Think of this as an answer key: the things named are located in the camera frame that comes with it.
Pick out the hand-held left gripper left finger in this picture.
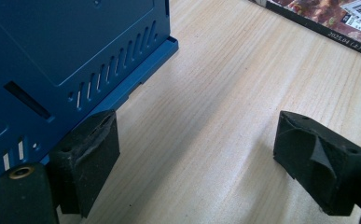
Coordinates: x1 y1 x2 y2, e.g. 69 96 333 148
48 108 121 218

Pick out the blue plastic file rack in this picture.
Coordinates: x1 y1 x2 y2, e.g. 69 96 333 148
0 0 180 203

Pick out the magazine with reddish cover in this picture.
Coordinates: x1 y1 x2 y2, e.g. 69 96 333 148
249 0 361 62

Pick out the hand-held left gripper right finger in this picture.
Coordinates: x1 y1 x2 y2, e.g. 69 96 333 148
272 110 361 217

